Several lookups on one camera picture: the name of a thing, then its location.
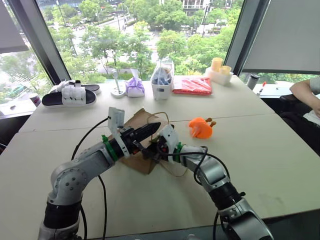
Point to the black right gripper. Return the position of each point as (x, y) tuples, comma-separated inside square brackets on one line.
[(160, 150)]

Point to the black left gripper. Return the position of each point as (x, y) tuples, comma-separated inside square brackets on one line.
[(130, 140)]

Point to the brown paper bag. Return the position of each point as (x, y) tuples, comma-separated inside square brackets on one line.
[(136, 120)]

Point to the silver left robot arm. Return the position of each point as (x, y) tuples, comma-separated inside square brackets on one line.
[(75, 172)]

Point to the person's bare forearm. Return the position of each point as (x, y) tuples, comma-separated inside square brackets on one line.
[(303, 93)]

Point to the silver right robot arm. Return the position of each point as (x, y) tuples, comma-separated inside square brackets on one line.
[(215, 172)]

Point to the orange plush toy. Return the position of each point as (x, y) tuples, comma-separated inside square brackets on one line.
[(200, 128)]

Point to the white bin with plastic bag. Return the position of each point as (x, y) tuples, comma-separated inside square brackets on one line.
[(162, 82)]

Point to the purple white wrapped package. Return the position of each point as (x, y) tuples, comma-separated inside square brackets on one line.
[(135, 87)]

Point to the white stand with round base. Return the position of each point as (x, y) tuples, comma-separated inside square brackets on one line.
[(117, 85)]

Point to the red folded cloth pack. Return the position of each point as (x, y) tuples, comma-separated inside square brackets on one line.
[(192, 86)]

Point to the white plastic tray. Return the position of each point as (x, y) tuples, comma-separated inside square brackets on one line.
[(220, 77)]

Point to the tall yellow cup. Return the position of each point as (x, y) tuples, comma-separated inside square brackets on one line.
[(216, 64)]

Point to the short yellow cup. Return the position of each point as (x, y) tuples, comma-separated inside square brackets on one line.
[(225, 70)]

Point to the purple paper cup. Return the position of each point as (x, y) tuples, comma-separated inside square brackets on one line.
[(35, 100)]

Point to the grey thermos mug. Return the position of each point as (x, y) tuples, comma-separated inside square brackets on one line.
[(253, 81)]

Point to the small red black tool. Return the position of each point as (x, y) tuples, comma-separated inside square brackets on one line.
[(262, 87)]

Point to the black office chair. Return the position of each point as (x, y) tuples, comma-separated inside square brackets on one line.
[(297, 125)]

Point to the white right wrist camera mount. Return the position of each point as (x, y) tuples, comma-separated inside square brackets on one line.
[(170, 136)]

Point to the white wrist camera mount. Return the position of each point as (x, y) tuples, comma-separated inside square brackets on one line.
[(115, 120), (170, 136)]

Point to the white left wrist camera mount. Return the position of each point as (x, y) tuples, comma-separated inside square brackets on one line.
[(115, 120)]

